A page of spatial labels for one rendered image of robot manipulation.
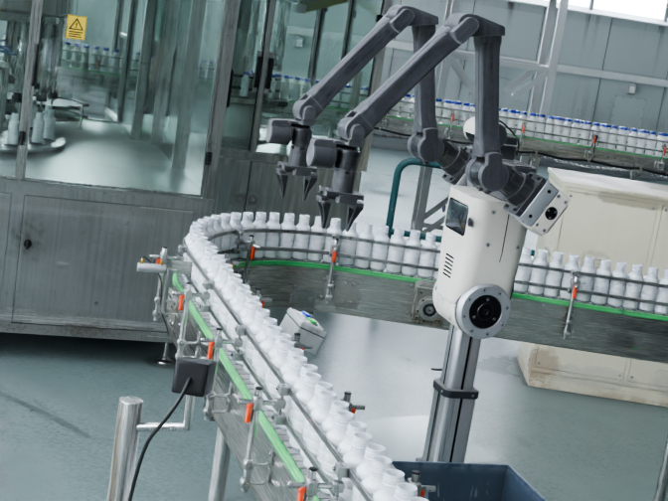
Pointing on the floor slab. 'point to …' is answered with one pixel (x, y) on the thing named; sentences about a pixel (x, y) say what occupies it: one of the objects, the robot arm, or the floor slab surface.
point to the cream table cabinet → (587, 202)
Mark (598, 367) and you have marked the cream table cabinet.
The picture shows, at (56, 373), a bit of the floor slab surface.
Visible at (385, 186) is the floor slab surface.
